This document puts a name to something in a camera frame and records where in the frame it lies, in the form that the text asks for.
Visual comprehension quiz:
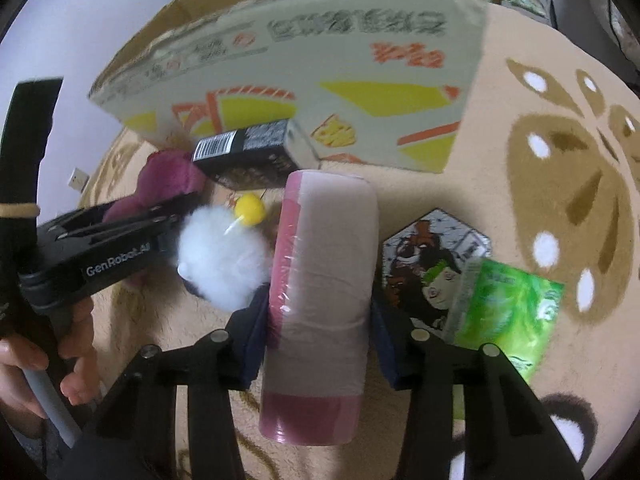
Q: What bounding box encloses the pink roll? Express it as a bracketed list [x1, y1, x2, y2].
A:
[258, 170, 378, 447]

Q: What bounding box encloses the black rectangular box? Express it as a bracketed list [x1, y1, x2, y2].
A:
[191, 119, 321, 191]

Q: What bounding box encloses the pink plush toy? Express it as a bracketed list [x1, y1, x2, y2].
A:
[102, 149, 208, 291]

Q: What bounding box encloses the hexagonal printed card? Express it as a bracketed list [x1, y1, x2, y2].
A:
[381, 208, 493, 343]

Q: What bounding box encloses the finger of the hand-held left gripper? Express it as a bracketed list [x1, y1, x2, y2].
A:
[55, 212, 183, 250]
[37, 192, 203, 233]

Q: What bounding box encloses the green tissue packet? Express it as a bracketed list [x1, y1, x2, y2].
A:
[442, 257, 566, 378]

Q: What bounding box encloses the printed cardboard box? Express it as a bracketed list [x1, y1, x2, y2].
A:
[87, 0, 496, 176]

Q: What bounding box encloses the person's left hand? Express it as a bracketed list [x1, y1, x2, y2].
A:
[0, 297, 98, 428]

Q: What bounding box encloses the white fluffy plush toy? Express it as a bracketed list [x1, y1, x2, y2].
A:
[176, 194, 273, 311]

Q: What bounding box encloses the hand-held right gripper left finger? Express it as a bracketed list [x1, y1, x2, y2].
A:
[75, 287, 273, 480]

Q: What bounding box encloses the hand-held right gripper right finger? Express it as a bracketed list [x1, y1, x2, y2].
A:
[369, 300, 586, 480]

